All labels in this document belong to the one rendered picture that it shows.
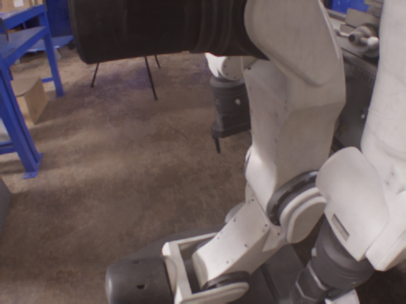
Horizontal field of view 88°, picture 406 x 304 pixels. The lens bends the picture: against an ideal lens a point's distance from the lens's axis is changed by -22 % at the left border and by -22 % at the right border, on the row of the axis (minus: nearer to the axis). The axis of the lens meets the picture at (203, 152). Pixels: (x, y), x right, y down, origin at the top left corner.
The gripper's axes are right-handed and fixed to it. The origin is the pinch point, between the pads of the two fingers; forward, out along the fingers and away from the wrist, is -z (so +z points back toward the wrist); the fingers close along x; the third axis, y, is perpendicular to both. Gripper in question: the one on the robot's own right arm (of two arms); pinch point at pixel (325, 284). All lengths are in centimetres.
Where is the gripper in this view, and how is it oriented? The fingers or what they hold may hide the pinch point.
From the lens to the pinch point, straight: 48.4
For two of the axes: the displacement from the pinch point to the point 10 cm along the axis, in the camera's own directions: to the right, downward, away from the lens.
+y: -2.7, -6.1, 7.5
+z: -1.7, -7.3, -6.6
